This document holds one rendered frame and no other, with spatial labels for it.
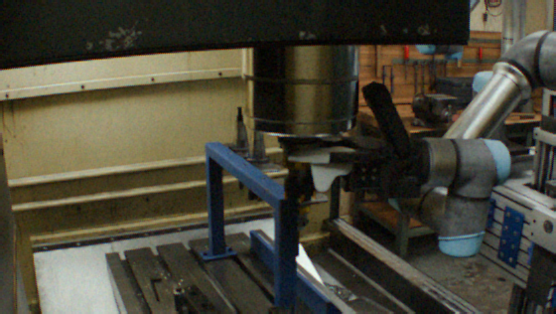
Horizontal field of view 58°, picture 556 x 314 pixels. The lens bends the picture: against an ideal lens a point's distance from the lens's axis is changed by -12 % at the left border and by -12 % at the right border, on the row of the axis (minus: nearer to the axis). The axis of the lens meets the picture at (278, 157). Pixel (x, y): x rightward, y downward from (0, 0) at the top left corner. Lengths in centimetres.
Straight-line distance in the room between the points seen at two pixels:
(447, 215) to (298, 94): 34
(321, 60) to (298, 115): 7
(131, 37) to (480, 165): 55
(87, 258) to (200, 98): 62
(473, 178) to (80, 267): 127
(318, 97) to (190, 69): 109
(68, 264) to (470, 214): 128
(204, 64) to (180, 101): 14
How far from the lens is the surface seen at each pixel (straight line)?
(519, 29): 191
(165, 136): 179
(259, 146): 134
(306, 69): 69
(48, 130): 173
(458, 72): 424
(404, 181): 84
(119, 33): 57
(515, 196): 169
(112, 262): 160
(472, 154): 87
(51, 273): 178
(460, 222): 90
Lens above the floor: 160
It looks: 16 degrees down
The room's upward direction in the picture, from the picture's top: straight up
